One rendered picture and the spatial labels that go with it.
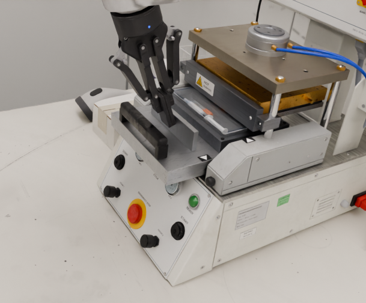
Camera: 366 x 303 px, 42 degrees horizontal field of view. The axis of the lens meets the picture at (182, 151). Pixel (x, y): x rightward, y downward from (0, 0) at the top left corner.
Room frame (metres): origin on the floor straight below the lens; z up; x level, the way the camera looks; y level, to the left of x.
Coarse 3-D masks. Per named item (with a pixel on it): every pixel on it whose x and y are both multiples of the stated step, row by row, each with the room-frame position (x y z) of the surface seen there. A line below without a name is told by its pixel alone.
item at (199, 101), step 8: (184, 88) 0.89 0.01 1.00; (192, 88) 0.90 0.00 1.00; (184, 96) 0.86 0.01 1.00; (192, 96) 0.86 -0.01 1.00; (200, 96) 0.87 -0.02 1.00; (192, 104) 0.83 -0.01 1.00; (200, 104) 0.83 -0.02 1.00; (208, 104) 0.84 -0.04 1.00; (200, 112) 0.80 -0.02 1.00; (208, 112) 0.80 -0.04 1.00; (216, 112) 0.81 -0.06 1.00; (224, 112) 0.81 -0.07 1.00; (216, 120) 0.77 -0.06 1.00; (224, 120) 0.78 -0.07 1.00; (232, 120) 0.78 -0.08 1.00; (224, 128) 0.75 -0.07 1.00; (232, 128) 0.75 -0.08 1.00; (240, 128) 0.76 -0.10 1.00
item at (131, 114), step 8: (128, 104) 0.78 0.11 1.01; (120, 112) 0.79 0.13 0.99; (128, 112) 0.76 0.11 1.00; (136, 112) 0.76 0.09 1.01; (120, 120) 0.79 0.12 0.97; (128, 120) 0.76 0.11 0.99; (136, 120) 0.74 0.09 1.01; (144, 120) 0.73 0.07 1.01; (136, 128) 0.73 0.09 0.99; (144, 128) 0.71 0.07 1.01; (152, 128) 0.71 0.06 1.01; (144, 136) 0.71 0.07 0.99; (152, 136) 0.69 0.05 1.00; (160, 136) 0.68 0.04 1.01; (152, 144) 0.69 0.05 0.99; (160, 144) 0.67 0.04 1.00; (160, 152) 0.67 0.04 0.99
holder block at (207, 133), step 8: (176, 104) 0.84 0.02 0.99; (184, 112) 0.81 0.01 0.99; (192, 112) 0.81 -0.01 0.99; (192, 120) 0.79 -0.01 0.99; (200, 120) 0.78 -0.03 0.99; (200, 128) 0.77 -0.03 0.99; (208, 128) 0.76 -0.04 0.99; (280, 128) 0.80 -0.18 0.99; (200, 136) 0.77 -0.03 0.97; (208, 136) 0.75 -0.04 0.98; (216, 136) 0.73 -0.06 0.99; (232, 136) 0.74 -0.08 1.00; (240, 136) 0.74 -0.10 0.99; (248, 136) 0.75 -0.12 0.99; (216, 144) 0.73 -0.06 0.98; (224, 144) 0.72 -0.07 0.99
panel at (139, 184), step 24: (120, 144) 0.88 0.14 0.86; (120, 168) 0.83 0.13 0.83; (144, 168) 0.79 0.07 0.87; (144, 192) 0.75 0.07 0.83; (192, 192) 0.68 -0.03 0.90; (120, 216) 0.76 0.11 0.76; (144, 216) 0.72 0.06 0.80; (168, 216) 0.68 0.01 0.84; (192, 216) 0.65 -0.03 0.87; (168, 240) 0.65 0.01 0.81; (168, 264) 0.62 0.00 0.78
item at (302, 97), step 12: (204, 60) 0.92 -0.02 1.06; (216, 60) 0.93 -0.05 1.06; (216, 72) 0.87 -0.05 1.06; (228, 72) 0.88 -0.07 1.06; (240, 84) 0.83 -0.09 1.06; (252, 84) 0.83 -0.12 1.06; (252, 96) 0.78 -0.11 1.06; (264, 96) 0.79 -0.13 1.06; (288, 96) 0.80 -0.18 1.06; (300, 96) 0.82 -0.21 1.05; (312, 96) 0.83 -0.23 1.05; (324, 96) 0.85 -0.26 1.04; (264, 108) 0.76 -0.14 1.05; (288, 108) 0.81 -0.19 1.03; (300, 108) 0.82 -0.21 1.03; (312, 108) 0.84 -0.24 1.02
